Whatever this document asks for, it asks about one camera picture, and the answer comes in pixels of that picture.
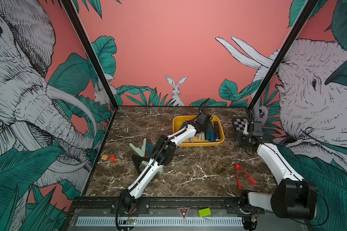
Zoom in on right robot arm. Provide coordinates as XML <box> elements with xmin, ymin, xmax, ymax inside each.
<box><xmin>236</xmin><ymin>121</ymin><xmax>318</xmax><ymax>220</ymax></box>

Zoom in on black mounting rail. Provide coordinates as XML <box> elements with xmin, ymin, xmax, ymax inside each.
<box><xmin>68</xmin><ymin>196</ymin><xmax>266</xmax><ymax>216</ymax></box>

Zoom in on black frame post left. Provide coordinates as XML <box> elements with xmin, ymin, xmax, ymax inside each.
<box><xmin>61</xmin><ymin>0</ymin><xmax>119</xmax><ymax>110</ymax></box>

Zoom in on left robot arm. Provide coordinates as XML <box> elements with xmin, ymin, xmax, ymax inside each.
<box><xmin>116</xmin><ymin>111</ymin><xmax>212</xmax><ymax>215</ymax></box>

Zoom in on black frame post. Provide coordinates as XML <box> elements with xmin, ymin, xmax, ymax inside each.
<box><xmin>247</xmin><ymin>0</ymin><xmax>318</xmax><ymax>111</ymax></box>
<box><xmin>61</xmin><ymin>0</ymin><xmax>119</xmax><ymax>110</ymax></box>

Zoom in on black frame post right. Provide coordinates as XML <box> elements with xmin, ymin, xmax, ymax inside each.
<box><xmin>247</xmin><ymin>0</ymin><xmax>318</xmax><ymax>111</ymax></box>

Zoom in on mint green pliers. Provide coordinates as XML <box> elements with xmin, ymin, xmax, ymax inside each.
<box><xmin>142</xmin><ymin>161</ymin><xmax>163</xmax><ymax>174</ymax></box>
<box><xmin>129</xmin><ymin>138</ymin><xmax>147</xmax><ymax>157</ymax></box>

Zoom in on yellow plastic storage tray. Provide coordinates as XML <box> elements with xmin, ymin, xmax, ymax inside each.
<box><xmin>172</xmin><ymin>115</ymin><xmax>225</xmax><ymax>147</ymax></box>

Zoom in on red plastic tool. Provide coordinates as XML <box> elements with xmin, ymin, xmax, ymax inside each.
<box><xmin>234</xmin><ymin>164</ymin><xmax>257</xmax><ymax>190</ymax></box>

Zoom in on black white checkerboard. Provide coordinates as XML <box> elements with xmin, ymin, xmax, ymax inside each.
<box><xmin>231</xmin><ymin>118</ymin><xmax>248</xmax><ymax>132</ymax></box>

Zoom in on teal pliers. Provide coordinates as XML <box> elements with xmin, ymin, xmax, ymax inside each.
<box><xmin>210</xmin><ymin>131</ymin><xmax>216</xmax><ymax>142</ymax></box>
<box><xmin>146</xmin><ymin>143</ymin><xmax>153</xmax><ymax>155</ymax></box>
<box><xmin>205</xmin><ymin>131</ymin><xmax>212</xmax><ymax>141</ymax></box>

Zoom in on black pliers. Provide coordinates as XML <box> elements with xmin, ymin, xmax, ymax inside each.
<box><xmin>132</xmin><ymin>155</ymin><xmax>149</xmax><ymax>175</ymax></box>
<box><xmin>214</xmin><ymin>121</ymin><xmax>221</xmax><ymax>141</ymax></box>

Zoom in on red cube block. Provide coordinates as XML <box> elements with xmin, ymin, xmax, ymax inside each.
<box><xmin>109</xmin><ymin>156</ymin><xmax>116</xmax><ymax>162</ymax></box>

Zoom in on green sticky note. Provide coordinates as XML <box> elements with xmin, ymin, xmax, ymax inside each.
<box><xmin>198</xmin><ymin>208</ymin><xmax>211</xmax><ymax>217</ymax></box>

